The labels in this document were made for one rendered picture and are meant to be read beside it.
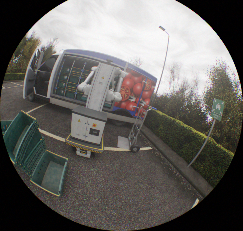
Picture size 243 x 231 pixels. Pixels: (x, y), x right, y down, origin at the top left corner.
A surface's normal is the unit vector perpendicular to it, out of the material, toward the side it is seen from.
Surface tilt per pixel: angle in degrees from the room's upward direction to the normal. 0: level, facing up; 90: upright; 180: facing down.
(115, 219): 0
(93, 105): 90
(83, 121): 90
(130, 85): 90
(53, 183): 0
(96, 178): 0
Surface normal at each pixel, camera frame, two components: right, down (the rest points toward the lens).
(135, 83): 0.28, 0.28
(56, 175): 0.32, -0.93
